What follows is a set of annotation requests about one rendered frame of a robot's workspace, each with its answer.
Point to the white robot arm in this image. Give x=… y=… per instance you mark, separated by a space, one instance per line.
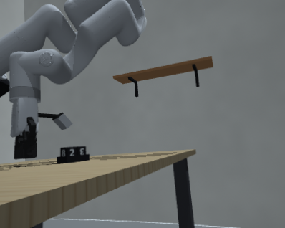
x=115 y=18

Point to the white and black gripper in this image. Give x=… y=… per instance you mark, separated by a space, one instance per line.
x=24 y=121

